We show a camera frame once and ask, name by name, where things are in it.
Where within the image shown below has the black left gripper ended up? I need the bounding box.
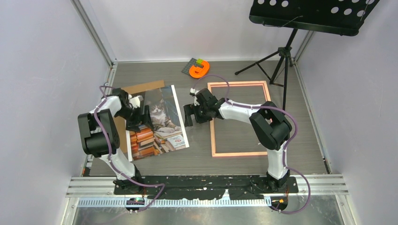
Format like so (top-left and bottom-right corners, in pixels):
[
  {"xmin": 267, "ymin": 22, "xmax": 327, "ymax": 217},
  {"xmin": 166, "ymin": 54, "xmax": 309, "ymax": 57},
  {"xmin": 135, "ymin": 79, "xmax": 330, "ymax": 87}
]
[{"xmin": 116, "ymin": 105, "xmax": 154, "ymax": 133}]

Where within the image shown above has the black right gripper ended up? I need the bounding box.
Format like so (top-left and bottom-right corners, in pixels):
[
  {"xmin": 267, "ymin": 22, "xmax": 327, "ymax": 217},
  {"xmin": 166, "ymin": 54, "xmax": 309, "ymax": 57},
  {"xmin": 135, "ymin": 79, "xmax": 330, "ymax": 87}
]
[{"xmin": 184, "ymin": 103, "xmax": 213, "ymax": 128}]

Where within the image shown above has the pink wooden picture frame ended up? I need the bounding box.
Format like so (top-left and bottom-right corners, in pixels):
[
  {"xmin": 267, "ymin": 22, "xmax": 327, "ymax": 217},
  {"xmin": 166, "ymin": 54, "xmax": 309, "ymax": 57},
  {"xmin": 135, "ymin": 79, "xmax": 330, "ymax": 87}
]
[{"xmin": 207, "ymin": 81, "xmax": 271, "ymax": 157}]

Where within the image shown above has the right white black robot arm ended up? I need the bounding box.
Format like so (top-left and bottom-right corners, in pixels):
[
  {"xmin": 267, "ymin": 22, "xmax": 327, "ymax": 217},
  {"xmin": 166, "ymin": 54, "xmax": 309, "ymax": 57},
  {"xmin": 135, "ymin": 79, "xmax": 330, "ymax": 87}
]
[{"xmin": 184, "ymin": 88, "xmax": 292, "ymax": 192}]

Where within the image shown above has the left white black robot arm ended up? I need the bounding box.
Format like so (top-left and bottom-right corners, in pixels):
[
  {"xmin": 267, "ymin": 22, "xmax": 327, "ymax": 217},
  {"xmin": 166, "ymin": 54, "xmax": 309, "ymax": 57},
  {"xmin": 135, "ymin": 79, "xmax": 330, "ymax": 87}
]
[{"xmin": 77, "ymin": 88, "xmax": 153, "ymax": 194}]

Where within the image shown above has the cat and books photo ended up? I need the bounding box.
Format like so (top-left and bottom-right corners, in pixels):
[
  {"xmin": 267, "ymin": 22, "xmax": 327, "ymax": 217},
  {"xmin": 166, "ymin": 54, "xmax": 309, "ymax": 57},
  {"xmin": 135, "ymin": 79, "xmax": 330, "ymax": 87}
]
[{"xmin": 126, "ymin": 85, "xmax": 190, "ymax": 162}]

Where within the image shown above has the brown cardboard backing board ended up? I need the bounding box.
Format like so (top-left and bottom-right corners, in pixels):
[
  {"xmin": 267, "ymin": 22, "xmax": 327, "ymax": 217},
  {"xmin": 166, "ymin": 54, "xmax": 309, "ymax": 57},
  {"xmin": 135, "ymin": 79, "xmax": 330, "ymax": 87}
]
[{"xmin": 114, "ymin": 80, "xmax": 165, "ymax": 153}]

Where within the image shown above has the grey building plate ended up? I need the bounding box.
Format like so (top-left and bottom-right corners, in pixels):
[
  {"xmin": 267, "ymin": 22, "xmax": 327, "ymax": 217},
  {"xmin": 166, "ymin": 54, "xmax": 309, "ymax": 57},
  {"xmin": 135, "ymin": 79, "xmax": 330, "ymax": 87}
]
[{"xmin": 181, "ymin": 58, "xmax": 197, "ymax": 75}]

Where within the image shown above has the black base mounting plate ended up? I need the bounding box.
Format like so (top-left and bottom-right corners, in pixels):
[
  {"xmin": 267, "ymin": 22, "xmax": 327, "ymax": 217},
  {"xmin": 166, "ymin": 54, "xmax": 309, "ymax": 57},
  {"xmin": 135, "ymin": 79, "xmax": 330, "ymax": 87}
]
[{"xmin": 113, "ymin": 175, "xmax": 299, "ymax": 200}]

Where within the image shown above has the black music stand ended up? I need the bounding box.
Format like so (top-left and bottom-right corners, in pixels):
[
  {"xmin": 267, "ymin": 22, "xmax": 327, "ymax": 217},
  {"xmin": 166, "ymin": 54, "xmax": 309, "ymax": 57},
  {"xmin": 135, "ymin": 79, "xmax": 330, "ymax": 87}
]
[{"xmin": 235, "ymin": 0, "xmax": 378, "ymax": 109}]

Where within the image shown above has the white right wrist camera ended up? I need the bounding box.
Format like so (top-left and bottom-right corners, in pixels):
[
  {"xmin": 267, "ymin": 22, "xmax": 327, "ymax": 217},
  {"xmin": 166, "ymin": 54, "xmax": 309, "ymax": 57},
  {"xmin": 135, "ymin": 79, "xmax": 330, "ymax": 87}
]
[{"xmin": 190, "ymin": 88, "xmax": 199, "ymax": 97}]

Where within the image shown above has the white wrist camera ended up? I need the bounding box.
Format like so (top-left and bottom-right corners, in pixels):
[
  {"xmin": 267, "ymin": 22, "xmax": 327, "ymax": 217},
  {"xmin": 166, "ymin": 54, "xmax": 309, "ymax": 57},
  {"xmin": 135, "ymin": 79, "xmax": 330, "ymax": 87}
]
[
  {"xmin": 190, "ymin": 88, "xmax": 199, "ymax": 97},
  {"xmin": 129, "ymin": 95, "xmax": 144, "ymax": 109}
]

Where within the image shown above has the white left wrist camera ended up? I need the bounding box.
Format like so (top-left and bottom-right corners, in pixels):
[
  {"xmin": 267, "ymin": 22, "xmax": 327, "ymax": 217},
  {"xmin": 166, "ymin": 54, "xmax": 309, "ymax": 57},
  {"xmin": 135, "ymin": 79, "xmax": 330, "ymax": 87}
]
[{"xmin": 129, "ymin": 95, "xmax": 144, "ymax": 109}]

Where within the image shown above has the orange plastic ring piece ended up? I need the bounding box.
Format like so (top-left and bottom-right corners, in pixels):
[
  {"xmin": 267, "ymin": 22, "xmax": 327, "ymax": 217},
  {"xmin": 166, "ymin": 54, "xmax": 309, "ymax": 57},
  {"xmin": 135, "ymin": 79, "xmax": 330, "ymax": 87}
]
[{"xmin": 189, "ymin": 60, "xmax": 210, "ymax": 79}]

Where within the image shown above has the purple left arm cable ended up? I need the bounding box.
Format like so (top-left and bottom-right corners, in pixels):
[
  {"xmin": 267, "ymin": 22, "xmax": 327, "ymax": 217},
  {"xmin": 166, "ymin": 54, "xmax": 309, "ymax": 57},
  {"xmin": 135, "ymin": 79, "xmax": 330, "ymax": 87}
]
[{"xmin": 93, "ymin": 85, "xmax": 166, "ymax": 213}]

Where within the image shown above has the aluminium rail front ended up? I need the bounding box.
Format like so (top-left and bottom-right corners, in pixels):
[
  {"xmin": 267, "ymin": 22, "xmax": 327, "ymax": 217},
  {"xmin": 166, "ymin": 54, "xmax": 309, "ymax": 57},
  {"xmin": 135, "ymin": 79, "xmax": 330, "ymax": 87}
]
[{"xmin": 66, "ymin": 174, "xmax": 349, "ymax": 208}]

